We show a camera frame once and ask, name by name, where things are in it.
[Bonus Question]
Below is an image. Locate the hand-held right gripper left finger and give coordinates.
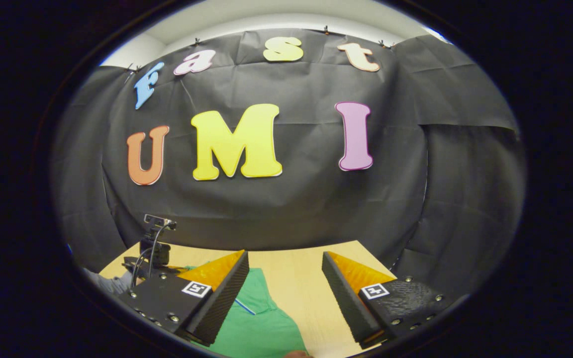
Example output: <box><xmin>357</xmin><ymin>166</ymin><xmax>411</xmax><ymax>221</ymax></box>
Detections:
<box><xmin>117</xmin><ymin>250</ymin><xmax>250</xmax><ymax>347</ymax></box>

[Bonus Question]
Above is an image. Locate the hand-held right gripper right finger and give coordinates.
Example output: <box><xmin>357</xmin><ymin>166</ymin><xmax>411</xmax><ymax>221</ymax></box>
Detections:
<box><xmin>322</xmin><ymin>251</ymin><xmax>459</xmax><ymax>350</ymax></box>

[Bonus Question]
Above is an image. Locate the green T-shirt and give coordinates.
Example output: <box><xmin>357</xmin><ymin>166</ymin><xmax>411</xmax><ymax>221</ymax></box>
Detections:
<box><xmin>182</xmin><ymin>265</ymin><xmax>310</xmax><ymax>358</ymax></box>

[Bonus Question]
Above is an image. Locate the silver webcam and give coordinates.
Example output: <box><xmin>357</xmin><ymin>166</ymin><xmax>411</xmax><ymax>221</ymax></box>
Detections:
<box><xmin>143</xmin><ymin>214</ymin><xmax>177</xmax><ymax>231</ymax></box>

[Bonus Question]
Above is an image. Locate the black backdrop cloth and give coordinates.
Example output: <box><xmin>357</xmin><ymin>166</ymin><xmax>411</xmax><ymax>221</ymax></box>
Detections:
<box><xmin>50</xmin><ymin>27</ymin><xmax>527</xmax><ymax>300</ymax></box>

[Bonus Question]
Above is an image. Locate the grey cloth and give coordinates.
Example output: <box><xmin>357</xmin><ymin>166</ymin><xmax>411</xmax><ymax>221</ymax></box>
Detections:
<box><xmin>82</xmin><ymin>268</ymin><xmax>136</xmax><ymax>295</ymax></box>

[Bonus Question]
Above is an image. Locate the black camera on stand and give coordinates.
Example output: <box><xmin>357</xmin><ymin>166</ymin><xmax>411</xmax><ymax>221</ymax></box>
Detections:
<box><xmin>122</xmin><ymin>226</ymin><xmax>173</xmax><ymax>280</ymax></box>

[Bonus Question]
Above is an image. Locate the black cable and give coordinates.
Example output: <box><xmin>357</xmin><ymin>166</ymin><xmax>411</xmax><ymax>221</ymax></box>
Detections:
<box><xmin>129</xmin><ymin>223</ymin><xmax>176</xmax><ymax>290</ymax></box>

